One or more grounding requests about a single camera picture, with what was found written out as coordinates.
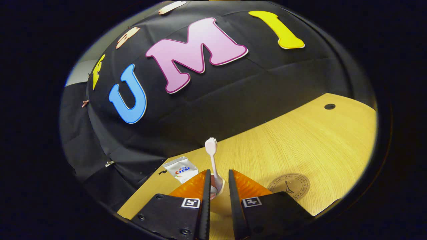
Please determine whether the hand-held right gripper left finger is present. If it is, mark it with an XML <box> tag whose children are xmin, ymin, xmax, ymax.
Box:
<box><xmin>131</xmin><ymin>169</ymin><xmax>211</xmax><ymax>240</ymax></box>

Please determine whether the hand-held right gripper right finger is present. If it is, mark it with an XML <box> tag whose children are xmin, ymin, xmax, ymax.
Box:
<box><xmin>228</xmin><ymin>169</ymin><xmax>314</xmax><ymax>240</ymax></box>

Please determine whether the round brown coaster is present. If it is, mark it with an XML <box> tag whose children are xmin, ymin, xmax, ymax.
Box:
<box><xmin>267</xmin><ymin>173</ymin><xmax>311</xmax><ymax>201</ymax></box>

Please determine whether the beige pink cup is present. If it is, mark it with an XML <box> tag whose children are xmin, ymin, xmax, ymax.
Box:
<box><xmin>209</xmin><ymin>173</ymin><xmax>227</xmax><ymax>214</ymax></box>

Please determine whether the white toothpaste tube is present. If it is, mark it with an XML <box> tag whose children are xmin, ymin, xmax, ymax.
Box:
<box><xmin>162</xmin><ymin>156</ymin><xmax>199</xmax><ymax>184</ymax></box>

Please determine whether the pink toothbrush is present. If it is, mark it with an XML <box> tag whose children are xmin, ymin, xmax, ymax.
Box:
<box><xmin>204</xmin><ymin>137</ymin><xmax>225</xmax><ymax>196</ymax></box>

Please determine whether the black backdrop cloth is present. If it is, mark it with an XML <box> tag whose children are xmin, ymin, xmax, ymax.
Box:
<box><xmin>60</xmin><ymin>0</ymin><xmax>377</xmax><ymax>214</ymax></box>

